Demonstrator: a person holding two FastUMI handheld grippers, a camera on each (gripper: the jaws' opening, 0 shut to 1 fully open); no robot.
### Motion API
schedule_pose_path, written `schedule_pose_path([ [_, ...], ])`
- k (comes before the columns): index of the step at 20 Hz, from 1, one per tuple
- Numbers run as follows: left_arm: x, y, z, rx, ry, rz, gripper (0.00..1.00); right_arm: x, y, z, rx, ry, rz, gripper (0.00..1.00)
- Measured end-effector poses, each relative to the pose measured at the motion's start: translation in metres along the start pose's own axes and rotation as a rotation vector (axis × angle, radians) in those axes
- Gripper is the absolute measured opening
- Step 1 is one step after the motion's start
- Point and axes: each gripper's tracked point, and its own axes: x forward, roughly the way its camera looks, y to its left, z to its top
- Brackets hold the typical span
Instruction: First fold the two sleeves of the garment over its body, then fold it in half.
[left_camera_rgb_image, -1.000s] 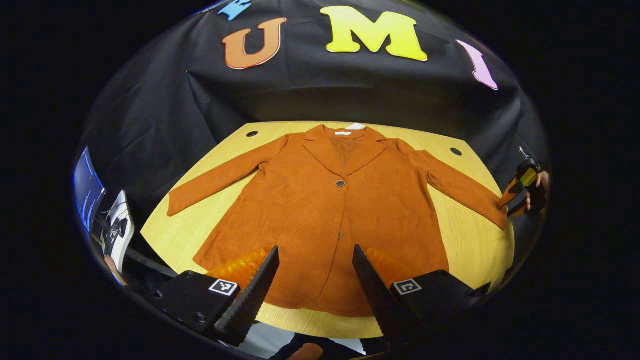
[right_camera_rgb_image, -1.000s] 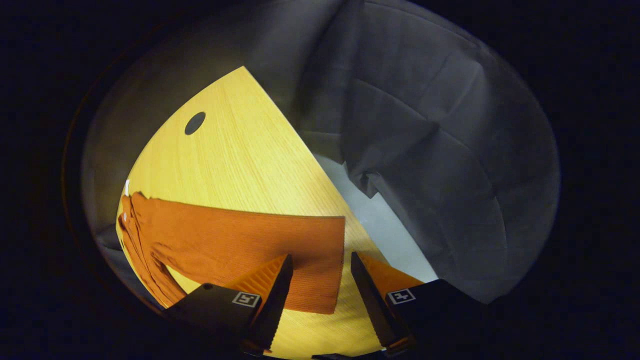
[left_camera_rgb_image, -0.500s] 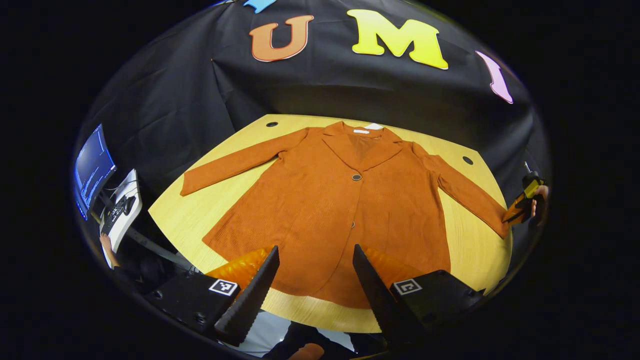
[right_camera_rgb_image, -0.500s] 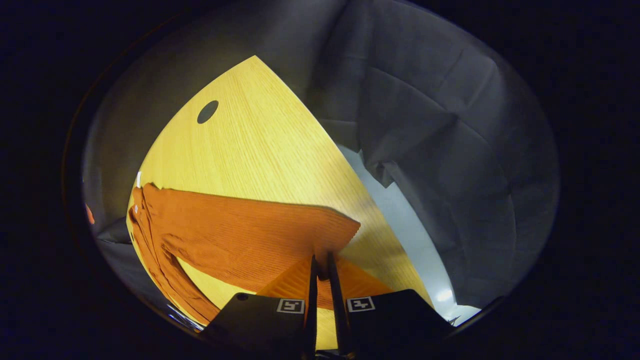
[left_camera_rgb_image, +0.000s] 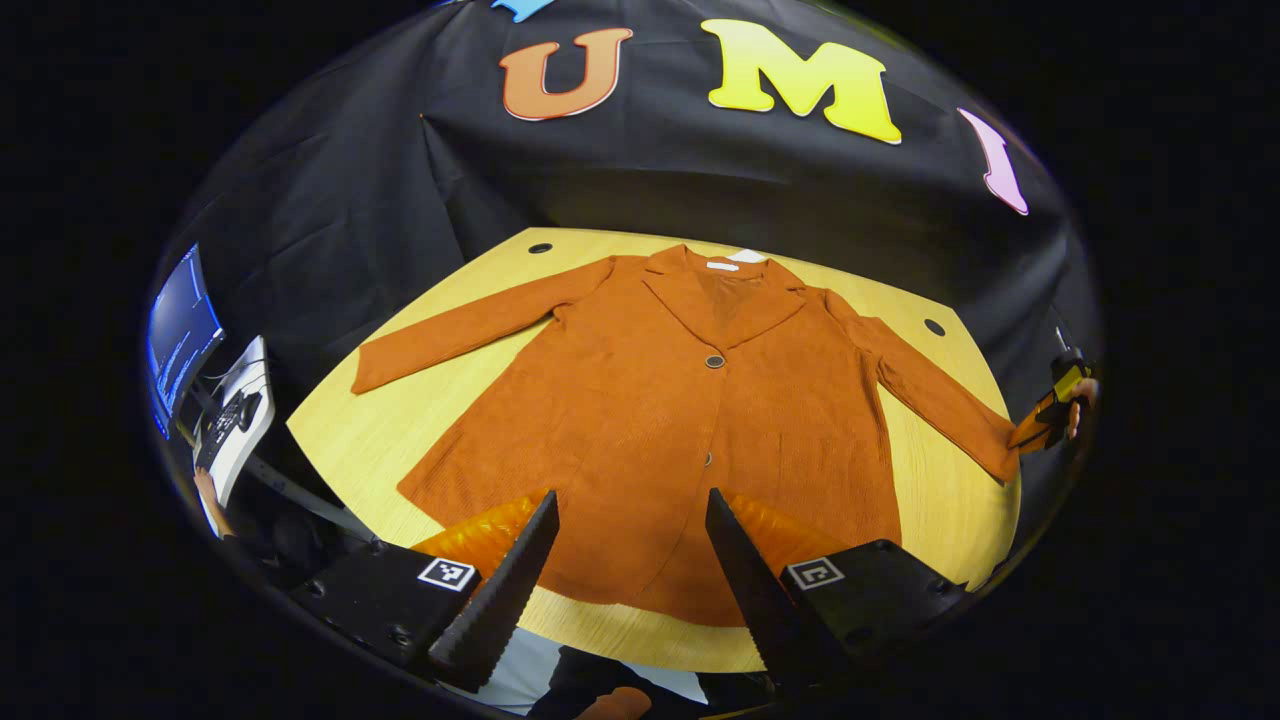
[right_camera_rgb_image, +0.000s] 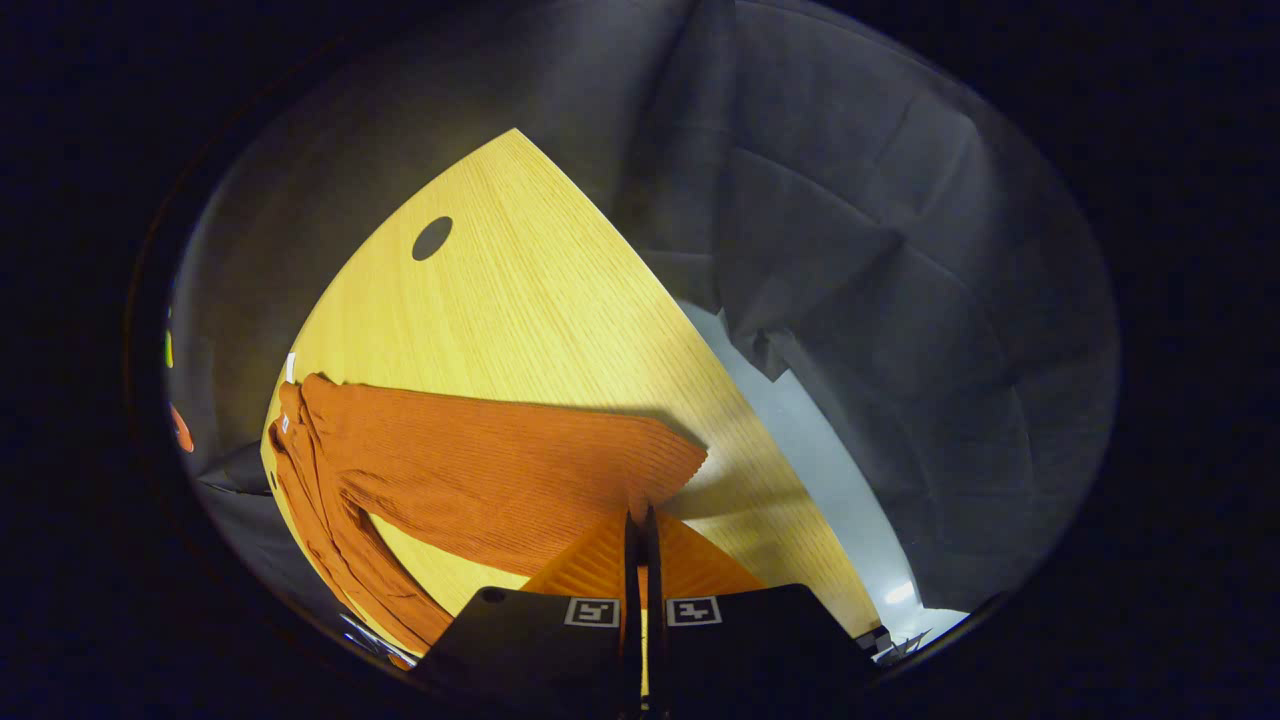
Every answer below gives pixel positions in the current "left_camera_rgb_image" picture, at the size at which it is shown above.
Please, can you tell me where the black backdrop cloth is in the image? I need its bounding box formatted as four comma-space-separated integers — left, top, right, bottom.
150, 0, 1106, 561

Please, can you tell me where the black keyboard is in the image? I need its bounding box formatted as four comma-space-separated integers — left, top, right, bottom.
198, 393, 247, 473

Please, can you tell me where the blue screen monitor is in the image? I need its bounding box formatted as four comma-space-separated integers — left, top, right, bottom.
147, 244, 227, 441

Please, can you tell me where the orange ribbed coat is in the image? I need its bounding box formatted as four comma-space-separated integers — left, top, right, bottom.
350, 243, 1023, 629

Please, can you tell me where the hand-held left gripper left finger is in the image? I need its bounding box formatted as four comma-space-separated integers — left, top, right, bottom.
288, 490, 561, 694

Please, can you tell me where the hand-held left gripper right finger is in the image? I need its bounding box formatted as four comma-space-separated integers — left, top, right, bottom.
705, 488, 971, 698

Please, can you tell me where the white side desk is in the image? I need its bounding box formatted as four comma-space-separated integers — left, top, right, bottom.
194, 335, 277, 511

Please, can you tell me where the grey metal desk frame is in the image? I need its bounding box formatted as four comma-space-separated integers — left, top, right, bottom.
244, 454, 378, 547

